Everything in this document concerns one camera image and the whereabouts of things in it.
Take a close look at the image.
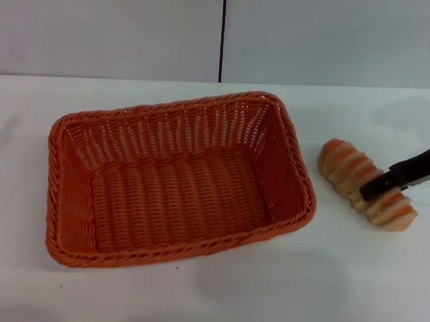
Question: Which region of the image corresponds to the striped orange bread loaf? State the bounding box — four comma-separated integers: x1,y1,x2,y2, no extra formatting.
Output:
314,137,423,235

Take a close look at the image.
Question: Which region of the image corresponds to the orange woven plastic basket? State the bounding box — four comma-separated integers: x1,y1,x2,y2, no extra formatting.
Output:
41,80,323,282

